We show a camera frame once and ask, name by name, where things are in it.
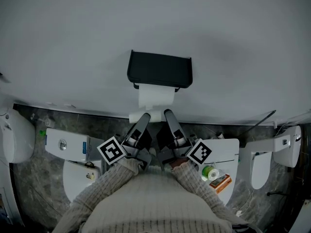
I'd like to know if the toilet brush with holder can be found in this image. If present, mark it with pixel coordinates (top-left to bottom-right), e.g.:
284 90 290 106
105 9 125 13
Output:
30 113 55 128

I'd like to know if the black rod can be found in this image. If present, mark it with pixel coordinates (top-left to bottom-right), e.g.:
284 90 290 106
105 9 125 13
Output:
239 110 277 138

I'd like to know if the black wall paper holder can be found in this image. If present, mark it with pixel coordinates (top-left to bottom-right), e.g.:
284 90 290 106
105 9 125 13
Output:
126 49 194 90

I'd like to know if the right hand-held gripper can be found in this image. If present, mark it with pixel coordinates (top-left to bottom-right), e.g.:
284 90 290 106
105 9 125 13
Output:
156 109 213 171

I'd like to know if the white rounded smart toilet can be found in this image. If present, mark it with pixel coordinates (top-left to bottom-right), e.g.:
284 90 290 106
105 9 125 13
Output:
272 125 302 167

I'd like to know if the green roll with white core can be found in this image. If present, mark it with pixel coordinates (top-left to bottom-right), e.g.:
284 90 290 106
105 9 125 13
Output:
201 166 219 182

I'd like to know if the white toilet paper roll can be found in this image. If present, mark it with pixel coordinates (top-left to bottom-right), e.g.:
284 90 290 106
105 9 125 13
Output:
138 85 175 109

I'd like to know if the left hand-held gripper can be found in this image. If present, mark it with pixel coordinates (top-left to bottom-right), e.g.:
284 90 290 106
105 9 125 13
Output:
96 113 153 171

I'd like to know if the person's left forearm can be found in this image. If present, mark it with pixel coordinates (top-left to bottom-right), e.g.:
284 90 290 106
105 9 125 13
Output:
52 158 146 233

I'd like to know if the white toilet with box tank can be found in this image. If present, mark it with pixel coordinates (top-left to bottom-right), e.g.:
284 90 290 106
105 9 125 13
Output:
240 134 291 190

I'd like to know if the white cable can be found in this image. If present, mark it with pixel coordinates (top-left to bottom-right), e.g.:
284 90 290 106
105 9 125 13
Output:
242 190 255 213

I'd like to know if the person's torso in knit sweater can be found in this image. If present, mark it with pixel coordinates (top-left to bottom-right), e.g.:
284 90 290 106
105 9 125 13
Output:
84 165 233 233

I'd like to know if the person's right forearm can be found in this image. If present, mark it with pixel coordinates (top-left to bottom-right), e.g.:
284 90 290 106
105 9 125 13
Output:
171 160 239 225

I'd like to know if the orange and white box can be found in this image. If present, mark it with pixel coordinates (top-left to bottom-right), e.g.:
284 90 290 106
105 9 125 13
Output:
209 173 232 194

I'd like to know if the white two-piece toilet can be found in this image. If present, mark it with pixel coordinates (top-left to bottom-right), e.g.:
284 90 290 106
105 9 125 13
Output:
45 127 105 202

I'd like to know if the white flat-lid smart toilet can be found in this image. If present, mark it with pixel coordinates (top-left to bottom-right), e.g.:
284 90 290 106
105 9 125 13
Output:
194 138 240 206

